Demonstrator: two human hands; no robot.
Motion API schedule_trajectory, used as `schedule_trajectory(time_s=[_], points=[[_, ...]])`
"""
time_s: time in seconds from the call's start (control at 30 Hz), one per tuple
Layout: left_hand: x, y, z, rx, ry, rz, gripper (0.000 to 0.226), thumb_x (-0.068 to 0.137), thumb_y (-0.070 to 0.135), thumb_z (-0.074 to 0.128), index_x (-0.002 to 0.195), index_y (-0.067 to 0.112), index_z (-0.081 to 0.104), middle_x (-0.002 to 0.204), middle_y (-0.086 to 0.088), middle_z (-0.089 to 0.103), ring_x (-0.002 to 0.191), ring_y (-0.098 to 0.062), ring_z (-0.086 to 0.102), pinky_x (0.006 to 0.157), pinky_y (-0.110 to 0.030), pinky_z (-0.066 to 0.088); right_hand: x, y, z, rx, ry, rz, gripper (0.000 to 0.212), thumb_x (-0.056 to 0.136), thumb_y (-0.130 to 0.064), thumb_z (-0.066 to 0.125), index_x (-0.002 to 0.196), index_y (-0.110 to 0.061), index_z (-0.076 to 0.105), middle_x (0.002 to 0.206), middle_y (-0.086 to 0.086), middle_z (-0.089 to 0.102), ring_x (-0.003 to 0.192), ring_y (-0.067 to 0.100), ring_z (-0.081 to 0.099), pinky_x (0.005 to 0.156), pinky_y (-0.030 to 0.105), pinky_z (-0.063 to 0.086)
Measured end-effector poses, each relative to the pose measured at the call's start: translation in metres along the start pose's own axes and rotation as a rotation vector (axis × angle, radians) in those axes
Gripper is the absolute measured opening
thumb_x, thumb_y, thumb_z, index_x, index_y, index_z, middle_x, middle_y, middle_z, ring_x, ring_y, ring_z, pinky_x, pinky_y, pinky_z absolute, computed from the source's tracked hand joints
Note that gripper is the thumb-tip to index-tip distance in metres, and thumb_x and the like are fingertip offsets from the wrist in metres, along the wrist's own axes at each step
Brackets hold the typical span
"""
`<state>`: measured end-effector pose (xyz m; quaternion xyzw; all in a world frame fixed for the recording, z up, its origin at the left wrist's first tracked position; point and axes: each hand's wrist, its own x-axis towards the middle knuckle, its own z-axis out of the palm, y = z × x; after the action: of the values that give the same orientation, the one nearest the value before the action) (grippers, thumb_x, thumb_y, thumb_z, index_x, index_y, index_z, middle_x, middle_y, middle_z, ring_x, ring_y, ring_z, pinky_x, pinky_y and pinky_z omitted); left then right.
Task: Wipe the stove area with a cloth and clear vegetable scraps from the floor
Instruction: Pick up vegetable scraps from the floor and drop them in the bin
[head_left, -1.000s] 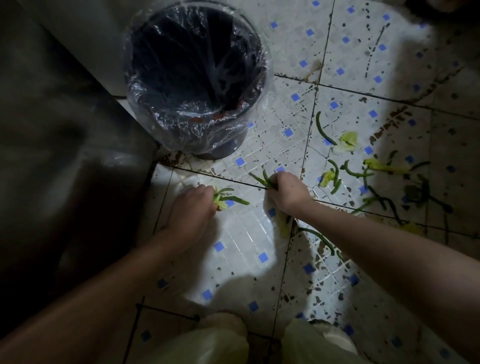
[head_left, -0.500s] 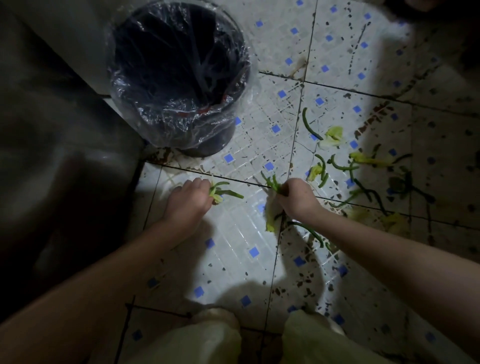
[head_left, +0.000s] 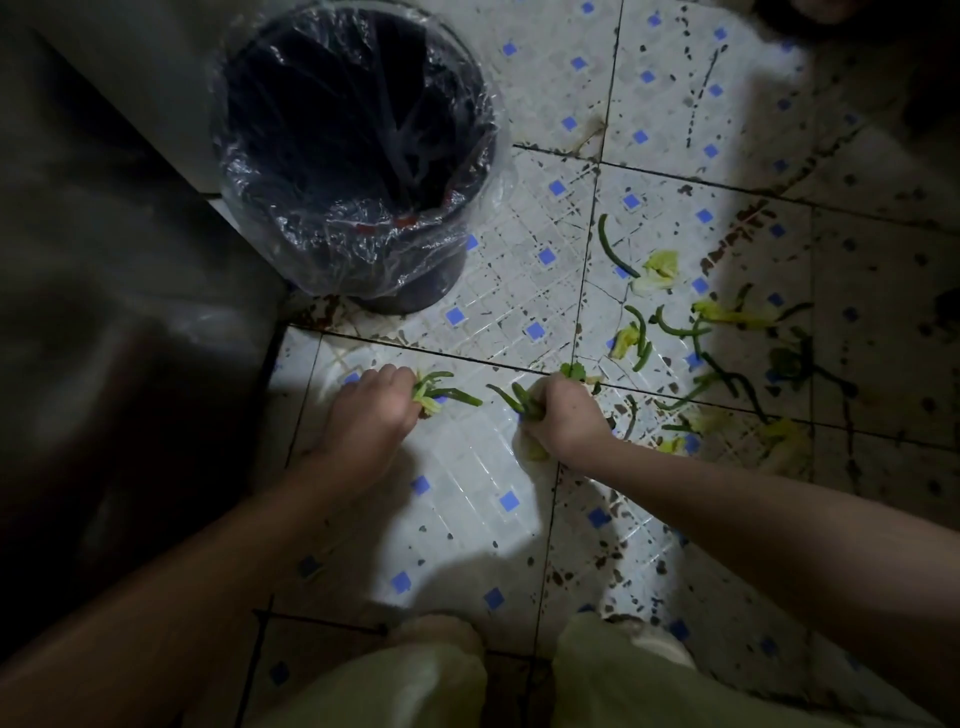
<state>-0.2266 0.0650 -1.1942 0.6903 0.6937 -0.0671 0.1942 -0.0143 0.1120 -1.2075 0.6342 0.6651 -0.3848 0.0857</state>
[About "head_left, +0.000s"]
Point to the dark brown cabinet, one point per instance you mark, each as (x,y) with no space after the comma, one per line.
(112,375)

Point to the pile of green vegetable scraps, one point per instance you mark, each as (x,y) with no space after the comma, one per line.
(660,266)

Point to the person's right hand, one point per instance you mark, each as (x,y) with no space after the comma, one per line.
(570,424)

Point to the person's left forearm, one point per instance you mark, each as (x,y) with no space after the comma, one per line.
(150,615)

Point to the person's right forearm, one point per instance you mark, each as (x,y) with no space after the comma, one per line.
(810,555)

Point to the clear bin liner bag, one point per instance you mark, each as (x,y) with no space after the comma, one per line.
(300,255)

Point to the person's left hand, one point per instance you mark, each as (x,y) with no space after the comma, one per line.
(371,424)

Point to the dark slipper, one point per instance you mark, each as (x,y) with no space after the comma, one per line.
(787,26)

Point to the dark trash bin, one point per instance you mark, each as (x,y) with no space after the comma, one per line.
(352,112)

